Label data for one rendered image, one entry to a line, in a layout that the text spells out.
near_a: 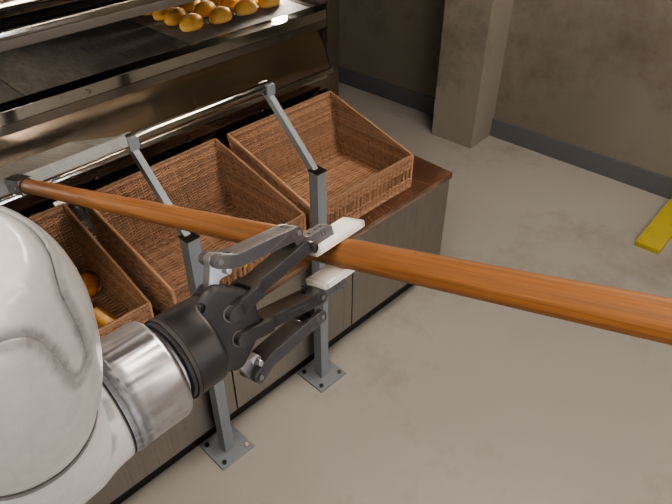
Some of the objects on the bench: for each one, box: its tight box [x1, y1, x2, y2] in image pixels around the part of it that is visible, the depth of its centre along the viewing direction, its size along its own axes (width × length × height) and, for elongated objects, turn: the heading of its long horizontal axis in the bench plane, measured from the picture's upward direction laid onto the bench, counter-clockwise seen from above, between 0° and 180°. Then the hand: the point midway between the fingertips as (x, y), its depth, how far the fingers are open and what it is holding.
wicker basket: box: [28, 203, 154, 338], centre depth 179 cm, size 49×56×28 cm
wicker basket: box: [84, 138, 306, 312], centre depth 213 cm, size 49×56×28 cm
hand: (336, 252), depth 63 cm, fingers closed on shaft, 3 cm apart
